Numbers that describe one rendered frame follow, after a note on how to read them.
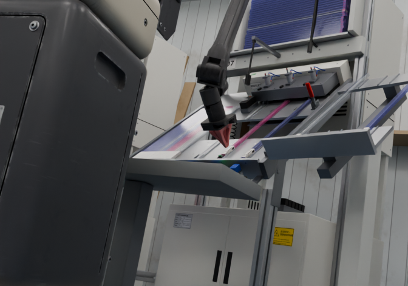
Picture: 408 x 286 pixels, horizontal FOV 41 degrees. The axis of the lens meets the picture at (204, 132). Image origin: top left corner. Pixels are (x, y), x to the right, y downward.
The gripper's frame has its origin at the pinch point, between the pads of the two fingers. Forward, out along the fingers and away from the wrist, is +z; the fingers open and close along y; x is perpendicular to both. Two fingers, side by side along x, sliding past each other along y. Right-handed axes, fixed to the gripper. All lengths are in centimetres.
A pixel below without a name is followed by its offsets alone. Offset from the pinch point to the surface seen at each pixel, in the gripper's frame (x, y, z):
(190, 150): -14.3, 31.0, 8.9
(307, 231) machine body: -15.7, -9.6, 41.5
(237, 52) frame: -81, 48, -10
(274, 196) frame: 2.0, -14.3, 17.0
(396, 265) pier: -219, 64, 212
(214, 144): -19.4, 23.0, 8.8
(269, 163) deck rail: -6.1, -9.8, 9.9
